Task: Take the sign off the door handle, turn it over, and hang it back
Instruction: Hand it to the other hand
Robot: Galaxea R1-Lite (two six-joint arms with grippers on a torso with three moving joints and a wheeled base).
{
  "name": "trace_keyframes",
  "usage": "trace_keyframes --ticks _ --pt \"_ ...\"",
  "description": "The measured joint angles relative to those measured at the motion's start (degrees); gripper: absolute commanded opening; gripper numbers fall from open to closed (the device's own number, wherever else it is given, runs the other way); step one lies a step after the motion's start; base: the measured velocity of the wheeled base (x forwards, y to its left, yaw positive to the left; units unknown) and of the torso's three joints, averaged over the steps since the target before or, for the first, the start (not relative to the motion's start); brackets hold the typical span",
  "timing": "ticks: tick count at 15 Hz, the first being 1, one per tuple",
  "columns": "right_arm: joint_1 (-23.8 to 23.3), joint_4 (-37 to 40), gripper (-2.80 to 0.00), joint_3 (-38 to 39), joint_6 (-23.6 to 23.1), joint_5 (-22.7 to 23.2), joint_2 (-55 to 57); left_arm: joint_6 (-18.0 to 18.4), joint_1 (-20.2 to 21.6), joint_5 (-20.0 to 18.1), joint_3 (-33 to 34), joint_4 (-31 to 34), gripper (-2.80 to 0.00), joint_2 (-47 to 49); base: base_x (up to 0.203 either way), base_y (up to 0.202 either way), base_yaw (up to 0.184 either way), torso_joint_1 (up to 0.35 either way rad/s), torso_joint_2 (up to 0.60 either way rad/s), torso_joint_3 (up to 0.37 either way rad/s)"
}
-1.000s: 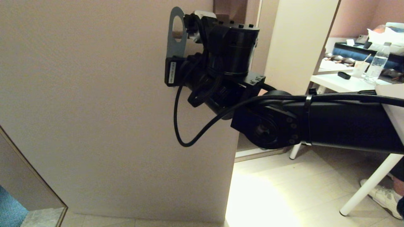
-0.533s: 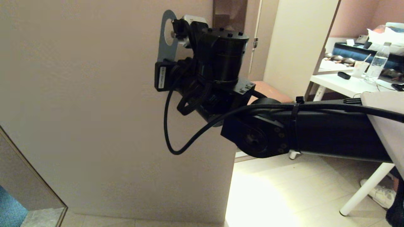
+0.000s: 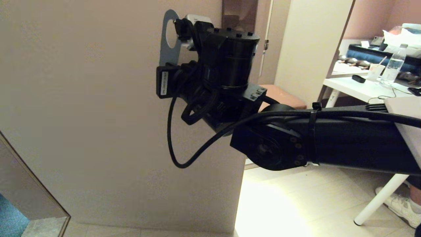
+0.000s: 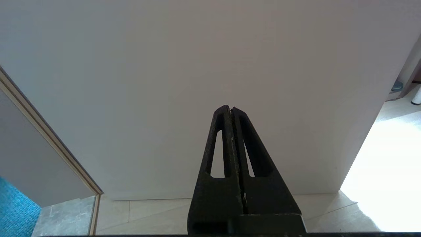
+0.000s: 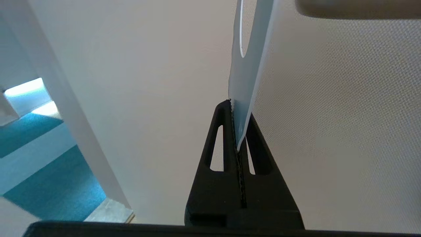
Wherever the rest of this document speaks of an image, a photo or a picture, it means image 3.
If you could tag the white table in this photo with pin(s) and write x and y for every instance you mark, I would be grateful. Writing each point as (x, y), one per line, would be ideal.
(352, 89)

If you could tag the clear plastic water bottle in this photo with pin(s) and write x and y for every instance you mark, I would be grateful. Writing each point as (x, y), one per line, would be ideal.
(393, 67)

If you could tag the beige open shoe cabinet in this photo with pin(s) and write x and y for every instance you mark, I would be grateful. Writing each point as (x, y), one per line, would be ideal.
(306, 49)

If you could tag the dark blue long case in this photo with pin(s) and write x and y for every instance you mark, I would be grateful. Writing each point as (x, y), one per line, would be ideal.
(365, 54)

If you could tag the small black oblong object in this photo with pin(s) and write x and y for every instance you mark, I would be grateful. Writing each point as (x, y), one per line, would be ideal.
(358, 78)

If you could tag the person in black trousers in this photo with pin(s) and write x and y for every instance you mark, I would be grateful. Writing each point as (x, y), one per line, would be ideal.
(417, 191)

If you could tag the brown bench cushion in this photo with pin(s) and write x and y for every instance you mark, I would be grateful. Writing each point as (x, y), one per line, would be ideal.
(286, 97)

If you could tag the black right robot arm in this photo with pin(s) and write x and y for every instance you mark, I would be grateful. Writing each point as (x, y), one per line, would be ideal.
(345, 141)

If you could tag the white sneaker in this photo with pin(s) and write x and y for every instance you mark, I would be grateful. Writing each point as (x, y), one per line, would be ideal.
(398, 205)

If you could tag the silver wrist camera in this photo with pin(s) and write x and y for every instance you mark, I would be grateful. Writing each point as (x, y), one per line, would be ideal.
(200, 19)

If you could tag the beige room door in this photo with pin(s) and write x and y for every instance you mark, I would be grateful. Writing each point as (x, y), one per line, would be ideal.
(82, 115)

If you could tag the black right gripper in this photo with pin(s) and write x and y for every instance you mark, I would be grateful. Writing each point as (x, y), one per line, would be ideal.
(167, 82)

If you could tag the small white tag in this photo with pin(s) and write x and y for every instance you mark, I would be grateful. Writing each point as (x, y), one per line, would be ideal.
(365, 44)

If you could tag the white paper cup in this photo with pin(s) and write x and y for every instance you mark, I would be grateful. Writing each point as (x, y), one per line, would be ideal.
(375, 72)

